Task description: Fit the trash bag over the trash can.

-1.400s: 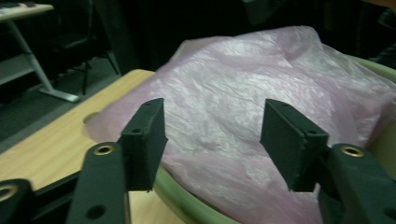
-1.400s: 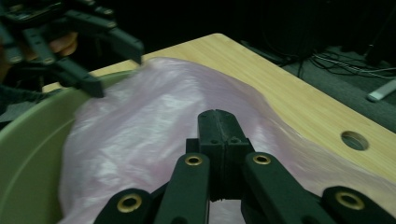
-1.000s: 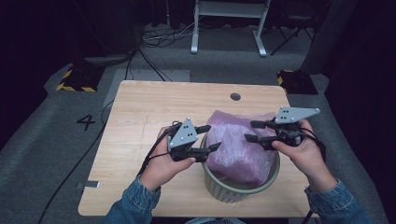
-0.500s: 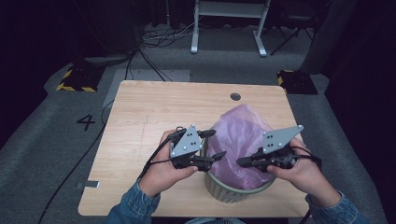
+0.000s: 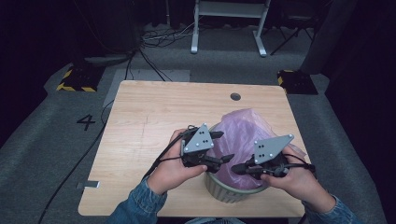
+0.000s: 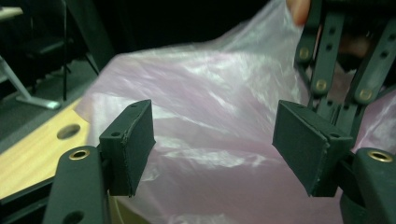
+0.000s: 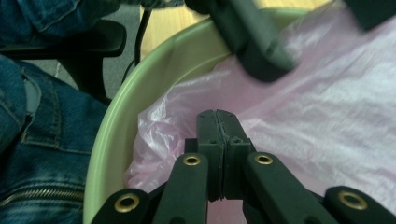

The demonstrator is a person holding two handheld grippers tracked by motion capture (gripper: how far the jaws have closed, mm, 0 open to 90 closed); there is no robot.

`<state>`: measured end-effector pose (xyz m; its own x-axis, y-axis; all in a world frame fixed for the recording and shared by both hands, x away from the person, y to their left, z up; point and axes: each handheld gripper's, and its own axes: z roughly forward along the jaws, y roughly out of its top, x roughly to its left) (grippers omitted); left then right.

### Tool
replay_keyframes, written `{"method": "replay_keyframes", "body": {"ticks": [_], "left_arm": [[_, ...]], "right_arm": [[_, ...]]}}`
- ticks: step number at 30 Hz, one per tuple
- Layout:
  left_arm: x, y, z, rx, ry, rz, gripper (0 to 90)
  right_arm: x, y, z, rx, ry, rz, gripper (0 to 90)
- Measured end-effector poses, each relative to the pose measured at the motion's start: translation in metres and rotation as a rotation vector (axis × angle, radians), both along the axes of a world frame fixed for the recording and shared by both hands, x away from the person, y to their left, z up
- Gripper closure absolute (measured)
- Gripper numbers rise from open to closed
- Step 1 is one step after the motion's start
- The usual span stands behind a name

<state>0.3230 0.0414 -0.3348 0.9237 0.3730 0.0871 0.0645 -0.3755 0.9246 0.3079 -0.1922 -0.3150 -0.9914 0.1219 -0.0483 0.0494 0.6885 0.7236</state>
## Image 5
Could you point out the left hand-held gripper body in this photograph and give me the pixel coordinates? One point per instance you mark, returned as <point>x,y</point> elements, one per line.
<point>199,141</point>

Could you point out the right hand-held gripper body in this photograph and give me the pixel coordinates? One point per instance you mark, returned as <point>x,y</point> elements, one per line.
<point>269,149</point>

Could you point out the pink plastic bag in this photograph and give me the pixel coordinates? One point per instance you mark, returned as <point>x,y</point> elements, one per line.
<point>239,133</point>

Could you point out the grey round bin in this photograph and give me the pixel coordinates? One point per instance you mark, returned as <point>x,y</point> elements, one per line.
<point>224,191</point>

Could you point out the person's left hand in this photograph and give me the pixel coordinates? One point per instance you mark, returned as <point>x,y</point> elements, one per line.
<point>172,172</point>

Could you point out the person's right hand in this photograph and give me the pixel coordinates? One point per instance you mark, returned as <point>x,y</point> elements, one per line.
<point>300,185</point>

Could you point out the table grommet hole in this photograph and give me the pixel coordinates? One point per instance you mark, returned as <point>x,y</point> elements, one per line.
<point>235,96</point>

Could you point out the black yellow striped base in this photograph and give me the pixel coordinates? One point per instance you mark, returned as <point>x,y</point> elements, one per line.
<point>297,82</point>
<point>79,79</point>

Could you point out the black tripod stand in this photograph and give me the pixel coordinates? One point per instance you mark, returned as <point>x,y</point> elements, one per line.
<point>289,35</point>

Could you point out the grey tape piece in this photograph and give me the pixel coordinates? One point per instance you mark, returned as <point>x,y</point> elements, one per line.
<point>88,184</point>

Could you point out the grey curtain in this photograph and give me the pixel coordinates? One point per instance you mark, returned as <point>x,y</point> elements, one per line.
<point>327,34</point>

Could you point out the white desk frame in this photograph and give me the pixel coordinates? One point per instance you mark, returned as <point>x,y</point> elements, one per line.
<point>229,9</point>

